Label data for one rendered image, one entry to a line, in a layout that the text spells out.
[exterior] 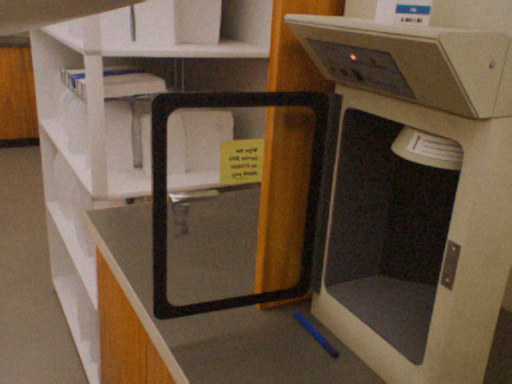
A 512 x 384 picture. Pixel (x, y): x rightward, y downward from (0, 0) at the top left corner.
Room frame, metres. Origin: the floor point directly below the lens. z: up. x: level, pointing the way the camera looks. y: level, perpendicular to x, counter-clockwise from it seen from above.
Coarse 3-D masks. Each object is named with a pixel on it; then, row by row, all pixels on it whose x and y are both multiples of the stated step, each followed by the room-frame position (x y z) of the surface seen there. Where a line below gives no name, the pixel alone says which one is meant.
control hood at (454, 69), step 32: (320, 32) 0.81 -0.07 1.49; (352, 32) 0.73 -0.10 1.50; (384, 32) 0.68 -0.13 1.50; (416, 32) 0.63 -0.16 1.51; (448, 32) 0.61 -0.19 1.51; (480, 32) 0.64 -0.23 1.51; (320, 64) 0.89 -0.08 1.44; (416, 64) 0.67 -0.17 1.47; (448, 64) 0.62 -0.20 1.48; (480, 64) 0.64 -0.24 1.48; (416, 96) 0.72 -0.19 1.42; (448, 96) 0.66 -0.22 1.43; (480, 96) 0.65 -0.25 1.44
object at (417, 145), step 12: (408, 132) 0.82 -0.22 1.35; (420, 132) 0.79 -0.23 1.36; (396, 144) 0.83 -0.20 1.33; (408, 144) 0.80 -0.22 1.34; (420, 144) 0.78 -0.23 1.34; (432, 144) 0.77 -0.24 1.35; (444, 144) 0.76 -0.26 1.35; (456, 144) 0.76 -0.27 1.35; (408, 156) 0.79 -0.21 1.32; (420, 156) 0.77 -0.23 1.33; (432, 156) 0.76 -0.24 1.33; (444, 156) 0.76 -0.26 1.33; (456, 156) 0.75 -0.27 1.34; (444, 168) 0.75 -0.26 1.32; (456, 168) 0.75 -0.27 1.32
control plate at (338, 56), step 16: (320, 48) 0.84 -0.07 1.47; (336, 48) 0.80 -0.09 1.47; (352, 48) 0.76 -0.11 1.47; (336, 64) 0.84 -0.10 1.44; (352, 64) 0.80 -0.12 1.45; (368, 64) 0.76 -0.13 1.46; (384, 64) 0.73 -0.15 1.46; (352, 80) 0.84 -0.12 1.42; (368, 80) 0.80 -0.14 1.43; (384, 80) 0.76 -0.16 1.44; (400, 80) 0.72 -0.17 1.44
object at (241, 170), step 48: (192, 144) 0.82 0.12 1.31; (240, 144) 0.85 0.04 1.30; (288, 144) 0.89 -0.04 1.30; (192, 192) 0.82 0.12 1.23; (240, 192) 0.86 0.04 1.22; (288, 192) 0.89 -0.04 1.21; (192, 240) 0.82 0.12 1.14; (240, 240) 0.86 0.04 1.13; (288, 240) 0.90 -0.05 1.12; (192, 288) 0.82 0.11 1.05; (240, 288) 0.86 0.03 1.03
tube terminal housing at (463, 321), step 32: (352, 0) 0.92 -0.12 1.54; (448, 0) 0.75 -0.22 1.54; (480, 0) 0.71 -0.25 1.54; (352, 96) 0.89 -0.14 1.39; (384, 96) 0.83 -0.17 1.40; (448, 128) 0.72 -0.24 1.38; (480, 128) 0.67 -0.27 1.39; (480, 160) 0.66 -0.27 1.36; (480, 192) 0.67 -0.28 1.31; (480, 224) 0.67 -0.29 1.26; (480, 256) 0.68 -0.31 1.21; (480, 288) 0.69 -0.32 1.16; (320, 320) 0.91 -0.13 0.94; (352, 320) 0.83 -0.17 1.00; (448, 320) 0.66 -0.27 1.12; (480, 320) 0.70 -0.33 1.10; (384, 352) 0.75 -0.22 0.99; (448, 352) 0.67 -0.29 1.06; (480, 352) 0.71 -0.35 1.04
